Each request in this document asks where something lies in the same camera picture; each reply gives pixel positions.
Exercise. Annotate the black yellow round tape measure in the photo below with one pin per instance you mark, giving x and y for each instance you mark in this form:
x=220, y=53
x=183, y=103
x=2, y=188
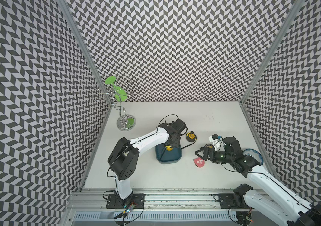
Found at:
x=191, y=138

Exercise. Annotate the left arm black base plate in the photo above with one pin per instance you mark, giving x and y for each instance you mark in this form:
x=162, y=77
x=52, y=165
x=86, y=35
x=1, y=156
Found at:
x=136, y=201

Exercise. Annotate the metal wire stand green leaves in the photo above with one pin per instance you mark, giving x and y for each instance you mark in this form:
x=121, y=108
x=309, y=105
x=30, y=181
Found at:
x=117, y=95

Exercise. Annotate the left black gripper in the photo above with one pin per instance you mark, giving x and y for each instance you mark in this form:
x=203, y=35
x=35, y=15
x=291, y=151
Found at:
x=177, y=143

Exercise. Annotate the pink red tape measure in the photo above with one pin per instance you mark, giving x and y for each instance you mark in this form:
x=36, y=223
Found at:
x=199, y=162

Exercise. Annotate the aluminium front rail frame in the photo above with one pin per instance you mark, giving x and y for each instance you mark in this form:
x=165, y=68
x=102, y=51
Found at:
x=161, y=205

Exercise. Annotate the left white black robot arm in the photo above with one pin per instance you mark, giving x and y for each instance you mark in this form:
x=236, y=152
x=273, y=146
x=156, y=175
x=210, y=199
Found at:
x=124, y=157

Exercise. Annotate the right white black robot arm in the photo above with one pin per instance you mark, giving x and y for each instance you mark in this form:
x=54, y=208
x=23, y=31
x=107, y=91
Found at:
x=285, y=208

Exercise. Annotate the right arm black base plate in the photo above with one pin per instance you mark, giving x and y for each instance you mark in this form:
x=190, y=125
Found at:
x=228, y=200

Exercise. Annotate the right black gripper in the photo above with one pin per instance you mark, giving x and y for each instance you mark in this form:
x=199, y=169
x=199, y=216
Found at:
x=205, y=156

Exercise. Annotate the dark teal storage box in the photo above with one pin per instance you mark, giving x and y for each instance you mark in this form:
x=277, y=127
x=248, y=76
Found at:
x=167, y=157

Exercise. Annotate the blue white patterned plate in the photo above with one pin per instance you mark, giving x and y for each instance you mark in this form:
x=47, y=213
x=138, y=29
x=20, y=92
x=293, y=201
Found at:
x=255, y=154

